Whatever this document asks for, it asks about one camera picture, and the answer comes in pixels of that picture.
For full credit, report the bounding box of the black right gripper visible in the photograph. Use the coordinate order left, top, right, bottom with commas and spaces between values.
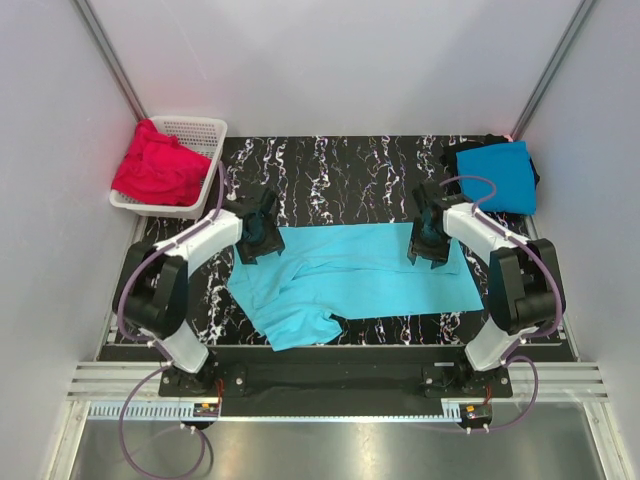
406, 217, 451, 269

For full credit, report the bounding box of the light cyan t shirt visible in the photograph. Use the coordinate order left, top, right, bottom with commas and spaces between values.
227, 223, 483, 351

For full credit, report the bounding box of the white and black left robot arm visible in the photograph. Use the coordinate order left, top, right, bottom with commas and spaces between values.
112, 188, 285, 396

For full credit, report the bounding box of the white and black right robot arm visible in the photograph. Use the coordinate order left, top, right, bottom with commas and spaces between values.
408, 182, 566, 397

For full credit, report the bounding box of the folded black t shirt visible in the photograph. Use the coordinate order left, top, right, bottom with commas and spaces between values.
441, 135, 540, 210

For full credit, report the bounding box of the folded blue t shirt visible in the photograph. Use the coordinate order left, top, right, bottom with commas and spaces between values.
456, 141, 537, 215

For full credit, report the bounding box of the red t shirt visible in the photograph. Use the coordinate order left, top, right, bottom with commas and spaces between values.
111, 119, 211, 207

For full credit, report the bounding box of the white plastic basket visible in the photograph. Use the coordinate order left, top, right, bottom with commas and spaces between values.
109, 115, 228, 219

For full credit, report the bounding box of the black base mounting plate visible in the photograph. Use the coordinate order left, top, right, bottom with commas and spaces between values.
159, 346, 513, 419

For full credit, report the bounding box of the right small circuit board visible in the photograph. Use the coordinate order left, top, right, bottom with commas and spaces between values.
464, 403, 493, 420

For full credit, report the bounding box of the small circuit board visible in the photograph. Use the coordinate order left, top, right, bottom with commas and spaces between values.
193, 402, 220, 418
464, 403, 493, 420

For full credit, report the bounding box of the left small circuit board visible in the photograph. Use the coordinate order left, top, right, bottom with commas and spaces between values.
193, 402, 220, 418

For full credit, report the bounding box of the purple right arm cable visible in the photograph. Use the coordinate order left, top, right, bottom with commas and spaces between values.
438, 174, 566, 436

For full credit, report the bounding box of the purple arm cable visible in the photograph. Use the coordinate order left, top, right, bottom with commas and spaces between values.
117, 159, 231, 476
438, 174, 566, 436

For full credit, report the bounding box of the aluminium front frame rail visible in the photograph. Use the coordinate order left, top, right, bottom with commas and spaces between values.
66, 362, 609, 403

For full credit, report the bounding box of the white slotted cable duct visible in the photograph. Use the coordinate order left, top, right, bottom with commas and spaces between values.
87, 401, 195, 421

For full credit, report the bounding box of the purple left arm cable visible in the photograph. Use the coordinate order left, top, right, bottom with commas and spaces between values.
117, 159, 231, 476

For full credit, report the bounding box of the right aluminium corner post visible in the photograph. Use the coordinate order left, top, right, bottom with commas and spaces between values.
511, 0, 599, 140

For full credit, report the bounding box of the aluminium corner post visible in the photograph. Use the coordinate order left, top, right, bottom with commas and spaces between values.
511, 0, 599, 140
70, 0, 147, 121

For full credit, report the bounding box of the left aluminium corner post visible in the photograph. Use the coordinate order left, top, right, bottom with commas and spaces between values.
70, 0, 147, 121

